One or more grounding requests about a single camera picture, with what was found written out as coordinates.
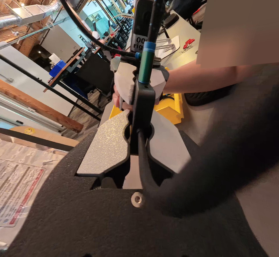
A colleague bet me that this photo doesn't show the green plug hdmi cable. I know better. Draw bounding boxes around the green plug hdmi cable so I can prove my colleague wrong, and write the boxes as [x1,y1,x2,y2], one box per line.
[138,0,168,84]

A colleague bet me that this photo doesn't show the black cable blue collar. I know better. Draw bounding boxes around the black cable blue collar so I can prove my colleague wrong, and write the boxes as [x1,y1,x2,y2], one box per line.
[49,0,142,60]

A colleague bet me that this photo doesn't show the person's right forearm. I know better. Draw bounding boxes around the person's right forearm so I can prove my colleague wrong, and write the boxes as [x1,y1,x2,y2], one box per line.
[162,62,238,94]

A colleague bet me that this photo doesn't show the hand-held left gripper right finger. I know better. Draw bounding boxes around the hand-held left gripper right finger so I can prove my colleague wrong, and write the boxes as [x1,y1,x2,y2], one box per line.
[146,110,193,174]

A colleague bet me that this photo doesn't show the person's right hand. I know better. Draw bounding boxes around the person's right hand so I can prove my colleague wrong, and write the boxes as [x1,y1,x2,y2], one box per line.
[112,85,133,110]

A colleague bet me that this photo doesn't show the silver rectangular air duct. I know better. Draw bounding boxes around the silver rectangular air duct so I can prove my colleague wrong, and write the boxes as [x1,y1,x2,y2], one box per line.
[12,4,53,23]

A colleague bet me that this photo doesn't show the black floor lamp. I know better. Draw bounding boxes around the black floor lamp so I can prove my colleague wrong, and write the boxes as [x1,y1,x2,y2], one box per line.
[0,55,103,114]

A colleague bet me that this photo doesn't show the black office chair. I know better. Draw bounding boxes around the black office chair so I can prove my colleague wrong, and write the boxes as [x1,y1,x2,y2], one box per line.
[75,53,114,107]

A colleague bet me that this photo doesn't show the black rounded device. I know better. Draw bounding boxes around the black rounded device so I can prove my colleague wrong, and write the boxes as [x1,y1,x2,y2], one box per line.
[163,13,180,39]

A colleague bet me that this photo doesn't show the red clips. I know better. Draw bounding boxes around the red clips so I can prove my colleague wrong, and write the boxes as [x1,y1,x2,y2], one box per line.
[183,38,195,51]

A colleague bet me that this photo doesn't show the blue storage bin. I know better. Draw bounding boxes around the blue storage bin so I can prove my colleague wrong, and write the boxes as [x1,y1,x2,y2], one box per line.
[49,60,66,77]

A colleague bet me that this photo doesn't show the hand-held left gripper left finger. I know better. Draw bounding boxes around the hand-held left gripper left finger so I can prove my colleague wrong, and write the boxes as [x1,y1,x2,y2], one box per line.
[76,110,132,177]

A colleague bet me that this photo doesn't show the yellow plastic bin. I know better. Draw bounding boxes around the yellow plastic bin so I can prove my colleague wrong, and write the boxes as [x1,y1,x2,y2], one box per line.
[109,92,185,125]

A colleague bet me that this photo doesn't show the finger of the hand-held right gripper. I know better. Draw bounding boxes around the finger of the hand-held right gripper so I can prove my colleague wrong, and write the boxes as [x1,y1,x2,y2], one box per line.
[110,57,138,105]
[150,65,170,105]

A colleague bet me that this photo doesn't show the wooden post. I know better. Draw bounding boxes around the wooden post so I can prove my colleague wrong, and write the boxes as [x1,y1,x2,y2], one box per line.
[0,80,84,132]

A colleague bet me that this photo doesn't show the wooden top desk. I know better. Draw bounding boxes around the wooden top desk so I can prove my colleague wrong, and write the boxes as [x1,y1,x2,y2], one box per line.
[43,47,103,120]

